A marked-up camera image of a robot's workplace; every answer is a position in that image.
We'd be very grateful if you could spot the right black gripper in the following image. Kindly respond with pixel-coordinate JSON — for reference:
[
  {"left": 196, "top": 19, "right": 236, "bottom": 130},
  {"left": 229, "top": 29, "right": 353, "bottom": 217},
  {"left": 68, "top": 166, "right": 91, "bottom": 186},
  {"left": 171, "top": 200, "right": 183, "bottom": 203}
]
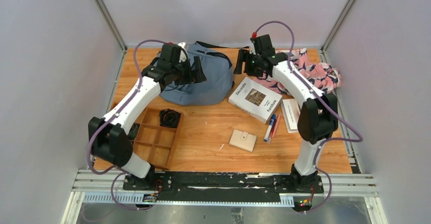
[{"left": 233, "top": 49, "right": 263, "bottom": 77}]

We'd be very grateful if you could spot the blue student backpack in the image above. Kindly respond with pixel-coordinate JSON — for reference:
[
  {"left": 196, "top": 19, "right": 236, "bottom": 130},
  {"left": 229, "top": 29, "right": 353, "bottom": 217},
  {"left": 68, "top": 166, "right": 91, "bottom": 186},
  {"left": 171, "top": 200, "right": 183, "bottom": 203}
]
[{"left": 160, "top": 41, "right": 234, "bottom": 106}]

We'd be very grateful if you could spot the white Decorate Furniture book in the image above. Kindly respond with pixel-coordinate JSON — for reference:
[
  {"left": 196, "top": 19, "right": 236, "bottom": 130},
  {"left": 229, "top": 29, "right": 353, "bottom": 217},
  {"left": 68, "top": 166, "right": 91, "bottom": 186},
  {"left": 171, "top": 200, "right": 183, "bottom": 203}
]
[{"left": 228, "top": 77, "right": 282, "bottom": 124}]

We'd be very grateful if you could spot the white coffee cover book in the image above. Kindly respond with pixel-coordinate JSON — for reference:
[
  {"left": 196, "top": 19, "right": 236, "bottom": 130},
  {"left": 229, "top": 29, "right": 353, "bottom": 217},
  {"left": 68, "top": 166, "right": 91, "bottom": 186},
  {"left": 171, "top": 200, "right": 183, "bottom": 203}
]
[{"left": 282, "top": 99, "right": 300, "bottom": 133}]

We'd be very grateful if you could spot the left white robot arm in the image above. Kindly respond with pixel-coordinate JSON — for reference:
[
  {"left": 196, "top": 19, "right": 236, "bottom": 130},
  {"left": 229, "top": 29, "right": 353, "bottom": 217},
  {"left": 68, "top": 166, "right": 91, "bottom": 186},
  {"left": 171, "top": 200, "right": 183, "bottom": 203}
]
[{"left": 86, "top": 42, "right": 206, "bottom": 190}]

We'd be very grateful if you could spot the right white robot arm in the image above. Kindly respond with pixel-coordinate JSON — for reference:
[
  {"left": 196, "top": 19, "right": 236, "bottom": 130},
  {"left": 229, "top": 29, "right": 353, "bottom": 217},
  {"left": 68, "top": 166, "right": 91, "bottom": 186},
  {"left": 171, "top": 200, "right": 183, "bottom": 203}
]
[{"left": 233, "top": 33, "right": 338, "bottom": 192}]

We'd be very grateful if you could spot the blue cap marker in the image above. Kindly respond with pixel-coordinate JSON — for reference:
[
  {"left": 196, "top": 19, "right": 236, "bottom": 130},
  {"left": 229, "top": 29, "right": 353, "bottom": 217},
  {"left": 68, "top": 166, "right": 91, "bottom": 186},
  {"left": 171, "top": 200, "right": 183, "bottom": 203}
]
[{"left": 264, "top": 114, "right": 276, "bottom": 142}]

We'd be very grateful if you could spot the pink pen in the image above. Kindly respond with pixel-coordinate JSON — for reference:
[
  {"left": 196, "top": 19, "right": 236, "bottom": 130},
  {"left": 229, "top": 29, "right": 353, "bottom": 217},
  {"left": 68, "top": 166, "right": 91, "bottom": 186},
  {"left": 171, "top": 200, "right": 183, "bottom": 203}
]
[{"left": 272, "top": 112, "right": 282, "bottom": 138}]

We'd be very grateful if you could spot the beige snap wallet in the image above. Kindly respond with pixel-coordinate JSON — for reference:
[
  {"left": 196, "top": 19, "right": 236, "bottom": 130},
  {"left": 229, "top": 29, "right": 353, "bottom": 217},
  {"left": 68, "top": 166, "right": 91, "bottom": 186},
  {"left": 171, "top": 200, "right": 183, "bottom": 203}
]
[{"left": 229, "top": 130, "right": 257, "bottom": 152}]

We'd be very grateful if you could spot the wooden compartment tray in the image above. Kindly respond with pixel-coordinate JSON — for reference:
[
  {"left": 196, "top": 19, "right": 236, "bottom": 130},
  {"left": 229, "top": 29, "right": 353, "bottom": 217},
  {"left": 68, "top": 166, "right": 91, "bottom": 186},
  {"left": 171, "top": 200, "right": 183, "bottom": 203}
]
[{"left": 131, "top": 108, "right": 183, "bottom": 171}]

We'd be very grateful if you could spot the pink floral cloth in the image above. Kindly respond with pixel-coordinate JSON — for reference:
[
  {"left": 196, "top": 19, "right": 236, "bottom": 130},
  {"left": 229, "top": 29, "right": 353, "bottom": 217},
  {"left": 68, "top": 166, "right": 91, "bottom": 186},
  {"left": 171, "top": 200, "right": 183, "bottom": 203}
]
[{"left": 253, "top": 48, "right": 342, "bottom": 95}]

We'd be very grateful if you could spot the green patterned rolled sock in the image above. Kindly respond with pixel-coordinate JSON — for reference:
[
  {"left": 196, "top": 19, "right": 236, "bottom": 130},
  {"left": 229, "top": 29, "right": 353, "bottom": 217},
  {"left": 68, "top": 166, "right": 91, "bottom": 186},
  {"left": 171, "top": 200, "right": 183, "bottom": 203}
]
[{"left": 128, "top": 123, "right": 140, "bottom": 141}]

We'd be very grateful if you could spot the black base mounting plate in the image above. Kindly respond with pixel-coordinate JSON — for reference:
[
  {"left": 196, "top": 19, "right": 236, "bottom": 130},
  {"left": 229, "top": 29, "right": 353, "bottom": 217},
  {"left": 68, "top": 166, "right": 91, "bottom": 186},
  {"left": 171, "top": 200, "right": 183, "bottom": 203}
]
[{"left": 122, "top": 171, "right": 324, "bottom": 203}]

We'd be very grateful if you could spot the aluminium frame rail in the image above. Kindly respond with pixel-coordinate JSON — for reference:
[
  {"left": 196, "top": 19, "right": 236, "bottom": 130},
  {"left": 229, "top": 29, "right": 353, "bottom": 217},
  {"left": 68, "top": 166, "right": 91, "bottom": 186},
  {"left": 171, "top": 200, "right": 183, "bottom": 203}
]
[{"left": 61, "top": 170, "right": 387, "bottom": 223}]

